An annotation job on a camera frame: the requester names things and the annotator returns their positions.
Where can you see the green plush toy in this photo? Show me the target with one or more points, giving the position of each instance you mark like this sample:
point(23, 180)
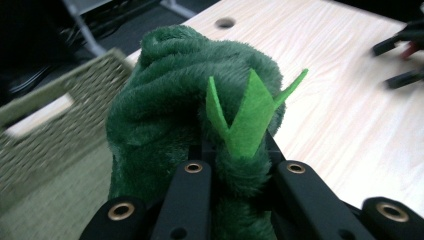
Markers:
point(160, 110)

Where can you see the grey metal stand leg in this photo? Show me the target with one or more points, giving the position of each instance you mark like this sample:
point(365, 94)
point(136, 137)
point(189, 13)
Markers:
point(178, 8)
point(85, 28)

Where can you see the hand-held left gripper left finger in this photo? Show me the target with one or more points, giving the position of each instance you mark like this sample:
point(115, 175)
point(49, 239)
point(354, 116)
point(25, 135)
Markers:
point(204, 154)

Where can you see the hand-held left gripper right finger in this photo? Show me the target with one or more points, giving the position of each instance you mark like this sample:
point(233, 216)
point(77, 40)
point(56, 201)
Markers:
point(275, 150)

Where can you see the olive woven basket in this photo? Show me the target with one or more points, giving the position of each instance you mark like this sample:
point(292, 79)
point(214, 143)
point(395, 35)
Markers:
point(50, 146)

